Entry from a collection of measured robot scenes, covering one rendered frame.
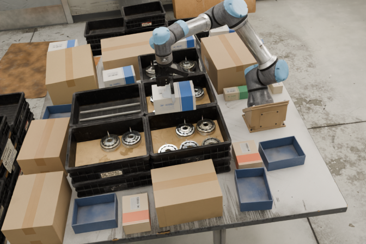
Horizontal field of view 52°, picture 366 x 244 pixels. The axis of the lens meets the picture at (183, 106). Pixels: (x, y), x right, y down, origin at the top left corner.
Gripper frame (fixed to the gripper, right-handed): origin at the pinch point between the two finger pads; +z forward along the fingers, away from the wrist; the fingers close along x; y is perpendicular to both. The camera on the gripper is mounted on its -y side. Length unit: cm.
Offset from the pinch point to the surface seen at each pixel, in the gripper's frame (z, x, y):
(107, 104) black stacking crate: 28, -34, 40
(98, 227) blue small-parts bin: 38, 43, 42
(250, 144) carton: 34, 8, -37
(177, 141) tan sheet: 27.9, 4.9, 1.1
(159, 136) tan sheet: 27.8, -0.8, 9.9
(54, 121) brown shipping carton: 24, -21, 68
